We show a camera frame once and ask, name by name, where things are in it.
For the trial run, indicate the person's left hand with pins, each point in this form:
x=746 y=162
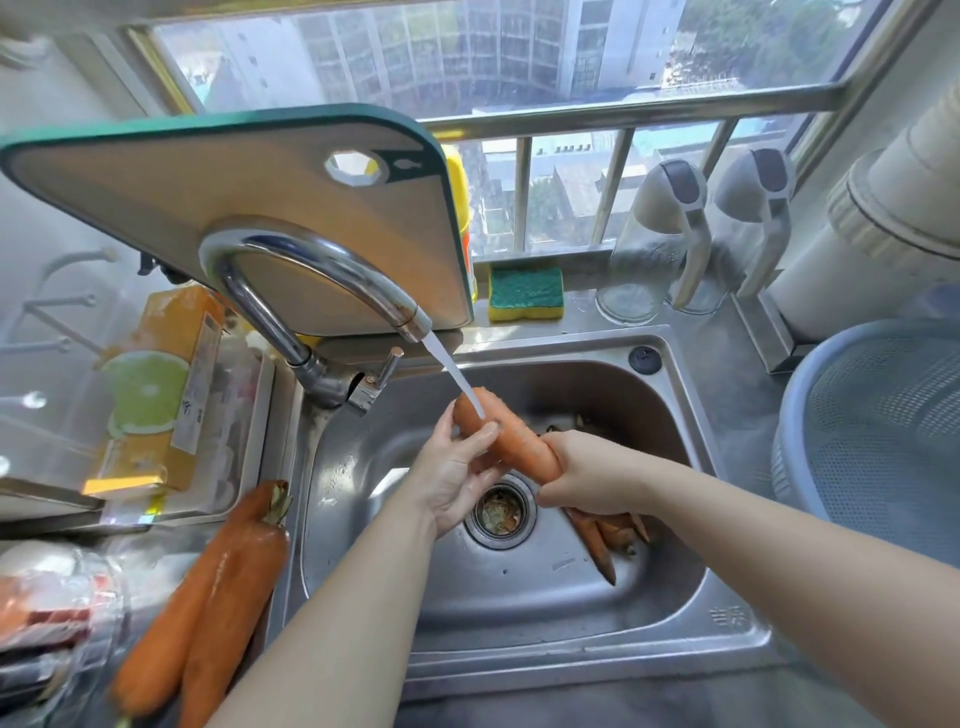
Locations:
x=442 y=480

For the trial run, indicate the person's right hand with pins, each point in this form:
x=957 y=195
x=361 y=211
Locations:
x=604 y=476

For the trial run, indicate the person's left thumb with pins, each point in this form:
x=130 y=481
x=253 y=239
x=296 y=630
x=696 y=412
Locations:
x=447 y=421

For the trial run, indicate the person's right thumb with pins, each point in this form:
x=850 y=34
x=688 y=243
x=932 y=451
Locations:
x=561 y=442

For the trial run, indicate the wet orange carrot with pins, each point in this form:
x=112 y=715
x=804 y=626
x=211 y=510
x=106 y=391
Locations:
x=519 y=448

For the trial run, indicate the person's left forearm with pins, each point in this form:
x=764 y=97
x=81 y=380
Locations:
x=345 y=630

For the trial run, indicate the person's right forearm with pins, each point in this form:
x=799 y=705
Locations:
x=795 y=570

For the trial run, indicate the water stream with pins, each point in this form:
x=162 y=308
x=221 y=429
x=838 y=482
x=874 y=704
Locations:
x=450 y=367

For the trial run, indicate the round sink drain strainer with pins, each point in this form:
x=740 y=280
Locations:
x=501 y=514

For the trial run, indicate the short stubby carrot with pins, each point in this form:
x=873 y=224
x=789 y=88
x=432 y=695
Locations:
x=621 y=531

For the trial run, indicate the thin pointed carrot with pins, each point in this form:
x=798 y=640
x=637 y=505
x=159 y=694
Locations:
x=596 y=544

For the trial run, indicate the black round sink cap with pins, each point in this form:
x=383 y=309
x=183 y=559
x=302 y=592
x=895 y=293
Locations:
x=645 y=360

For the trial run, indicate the yellow green sponge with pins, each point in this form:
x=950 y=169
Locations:
x=525 y=291

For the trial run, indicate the stainless steel sink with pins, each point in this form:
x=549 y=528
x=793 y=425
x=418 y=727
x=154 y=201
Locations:
x=540 y=600

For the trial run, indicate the clear plastic tray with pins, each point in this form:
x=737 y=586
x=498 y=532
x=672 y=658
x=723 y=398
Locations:
x=240 y=435

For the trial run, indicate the chrome curved faucet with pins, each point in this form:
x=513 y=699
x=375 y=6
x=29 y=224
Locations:
x=315 y=259

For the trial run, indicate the yellow dish soap bottle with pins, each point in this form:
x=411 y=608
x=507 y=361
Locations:
x=457 y=195

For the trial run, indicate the glass bottle with grey spout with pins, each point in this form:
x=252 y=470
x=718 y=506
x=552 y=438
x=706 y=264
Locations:
x=757 y=202
x=660 y=225

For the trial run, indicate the orange box with lime picture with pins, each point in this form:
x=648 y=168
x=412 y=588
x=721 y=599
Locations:
x=161 y=375

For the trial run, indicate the long orange carrot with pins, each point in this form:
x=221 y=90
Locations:
x=232 y=622
x=187 y=600

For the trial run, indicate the blue plastic colander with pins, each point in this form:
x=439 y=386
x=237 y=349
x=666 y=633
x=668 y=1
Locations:
x=877 y=442

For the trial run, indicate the metal window railing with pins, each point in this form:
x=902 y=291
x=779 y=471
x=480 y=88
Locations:
x=637 y=109

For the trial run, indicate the white drain pipe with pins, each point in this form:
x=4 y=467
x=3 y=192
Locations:
x=862 y=247

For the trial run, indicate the green rimmed cutting board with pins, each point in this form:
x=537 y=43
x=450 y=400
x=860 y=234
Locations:
x=150 y=180

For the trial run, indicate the plastic wrapped food package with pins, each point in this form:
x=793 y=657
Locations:
x=52 y=607

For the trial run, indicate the white wall hook rack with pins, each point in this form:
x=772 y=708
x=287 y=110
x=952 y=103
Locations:
x=60 y=304

